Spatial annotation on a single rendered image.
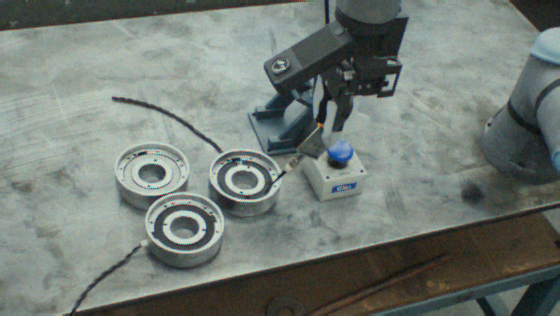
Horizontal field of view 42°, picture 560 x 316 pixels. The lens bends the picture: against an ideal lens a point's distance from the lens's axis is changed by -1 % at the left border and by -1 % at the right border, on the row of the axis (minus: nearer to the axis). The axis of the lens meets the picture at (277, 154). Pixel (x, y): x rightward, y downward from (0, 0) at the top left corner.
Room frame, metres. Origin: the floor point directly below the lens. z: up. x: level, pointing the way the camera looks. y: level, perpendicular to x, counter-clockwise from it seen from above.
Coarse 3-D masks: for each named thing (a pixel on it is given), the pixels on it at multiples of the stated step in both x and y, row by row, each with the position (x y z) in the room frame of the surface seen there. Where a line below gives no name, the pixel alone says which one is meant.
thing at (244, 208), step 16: (224, 160) 0.75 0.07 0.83; (256, 160) 0.77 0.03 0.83; (272, 160) 0.76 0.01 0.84; (240, 176) 0.74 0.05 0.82; (256, 176) 0.74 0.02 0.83; (272, 176) 0.74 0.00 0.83; (240, 192) 0.70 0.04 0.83; (256, 192) 0.70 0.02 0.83; (272, 192) 0.70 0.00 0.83; (224, 208) 0.68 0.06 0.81; (240, 208) 0.67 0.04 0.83; (256, 208) 0.68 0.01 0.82
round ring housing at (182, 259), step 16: (160, 208) 0.64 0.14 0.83; (208, 208) 0.66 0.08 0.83; (176, 224) 0.63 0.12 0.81; (192, 224) 0.64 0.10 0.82; (176, 240) 0.59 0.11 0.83; (192, 240) 0.60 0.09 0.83; (160, 256) 0.57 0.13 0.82; (176, 256) 0.57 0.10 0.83; (192, 256) 0.57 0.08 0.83; (208, 256) 0.58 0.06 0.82
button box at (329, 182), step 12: (324, 156) 0.79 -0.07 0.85; (312, 168) 0.77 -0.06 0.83; (324, 168) 0.76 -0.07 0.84; (336, 168) 0.77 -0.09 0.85; (348, 168) 0.77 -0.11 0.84; (360, 168) 0.78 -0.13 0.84; (312, 180) 0.76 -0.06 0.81; (324, 180) 0.74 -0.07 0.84; (336, 180) 0.74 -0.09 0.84; (348, 180) 0.75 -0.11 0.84; (360, 180) 0.76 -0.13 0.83; (324, 192) 0.74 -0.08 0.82; (336, 192) 0.75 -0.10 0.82; (348, 192) 0.76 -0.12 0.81; (360, 192) 0.77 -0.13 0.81
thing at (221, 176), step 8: (232, 160) 0.76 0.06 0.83; (240, 160) 0.76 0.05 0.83; (248, 160) 0.76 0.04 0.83; (224, 168) 0.74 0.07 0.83; (256, 168) 0.75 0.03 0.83; (264, 168) 0.76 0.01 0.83; (224, 176) 0.72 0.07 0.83; (264, 176) 0.74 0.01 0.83; (224, 184) 0.71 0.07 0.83; (264, 184) 0.72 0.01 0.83; (224, 192) 0.69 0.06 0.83; (232, 192) 0.70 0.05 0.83; (264, 192) 0.71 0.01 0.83
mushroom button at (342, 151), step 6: (336, 144) 0.79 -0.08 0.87; (342, 144) 0.79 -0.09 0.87; (348, 144) 0.79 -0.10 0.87; (330, 150) 0.77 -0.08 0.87; (336, 150) 0.77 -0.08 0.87; (342, 150) 0.77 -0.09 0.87; (348, 150) 0.78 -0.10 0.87; (330, 156) 0.77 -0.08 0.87; (336, 156) 0.76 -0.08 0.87; (342, 156) 0.76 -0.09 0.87; (348, 156) 0.77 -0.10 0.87
